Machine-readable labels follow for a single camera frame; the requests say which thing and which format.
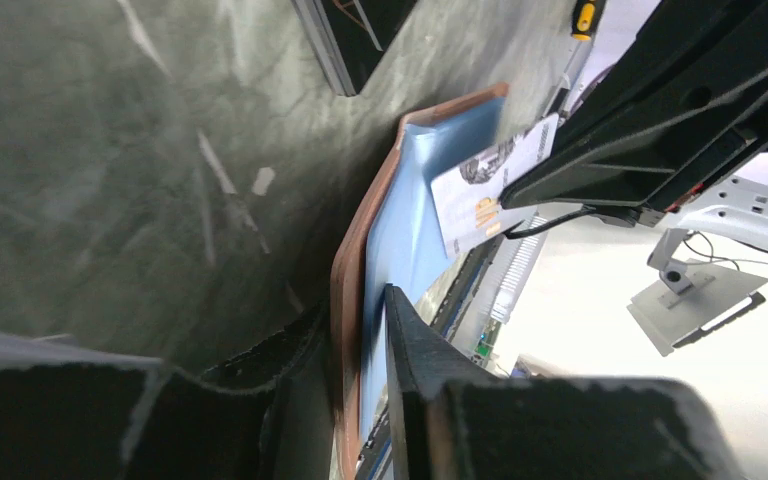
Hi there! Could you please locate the black yellow screwdriver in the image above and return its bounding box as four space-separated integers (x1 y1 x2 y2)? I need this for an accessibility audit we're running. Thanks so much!
571 0 607 42

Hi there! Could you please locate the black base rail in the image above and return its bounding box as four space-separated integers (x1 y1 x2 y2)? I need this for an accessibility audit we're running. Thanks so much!
292 0 416 97

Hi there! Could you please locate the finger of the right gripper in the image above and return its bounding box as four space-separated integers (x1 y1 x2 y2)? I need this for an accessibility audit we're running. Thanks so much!
500 1 768 211

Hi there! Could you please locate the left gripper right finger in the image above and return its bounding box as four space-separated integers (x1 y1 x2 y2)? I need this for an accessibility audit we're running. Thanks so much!
383 285 742 479

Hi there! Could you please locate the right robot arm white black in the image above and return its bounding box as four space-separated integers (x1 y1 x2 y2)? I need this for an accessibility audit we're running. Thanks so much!
499 1 768 251

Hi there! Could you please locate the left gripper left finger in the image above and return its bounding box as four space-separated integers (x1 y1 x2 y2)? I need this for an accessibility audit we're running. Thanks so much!
0 305 333 479

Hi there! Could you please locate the grey monitor stand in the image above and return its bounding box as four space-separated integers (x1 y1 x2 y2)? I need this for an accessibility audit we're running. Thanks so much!
627 229 768 357

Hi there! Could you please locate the single silver credit card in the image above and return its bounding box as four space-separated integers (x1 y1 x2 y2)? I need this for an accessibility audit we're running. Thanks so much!
431 113 559 258

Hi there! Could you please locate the brown leather card holder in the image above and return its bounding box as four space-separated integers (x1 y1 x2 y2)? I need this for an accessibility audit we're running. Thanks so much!
329 83 509 479

